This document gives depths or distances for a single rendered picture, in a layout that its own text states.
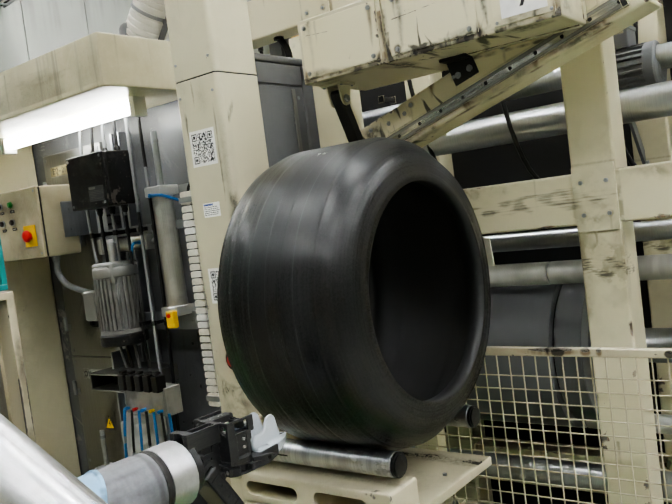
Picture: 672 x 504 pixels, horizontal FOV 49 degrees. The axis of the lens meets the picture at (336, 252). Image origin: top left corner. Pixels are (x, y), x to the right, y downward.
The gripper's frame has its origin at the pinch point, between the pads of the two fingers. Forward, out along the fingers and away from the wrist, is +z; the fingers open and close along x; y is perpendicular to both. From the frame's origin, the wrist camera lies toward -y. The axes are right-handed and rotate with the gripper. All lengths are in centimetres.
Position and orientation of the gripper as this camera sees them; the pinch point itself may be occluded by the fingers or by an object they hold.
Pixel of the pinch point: (279, 440)
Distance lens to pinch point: 121.5
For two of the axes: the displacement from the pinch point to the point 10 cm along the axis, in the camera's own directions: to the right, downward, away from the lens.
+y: -1.0, -9.9, -0.6
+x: -7.9, 0.4, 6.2
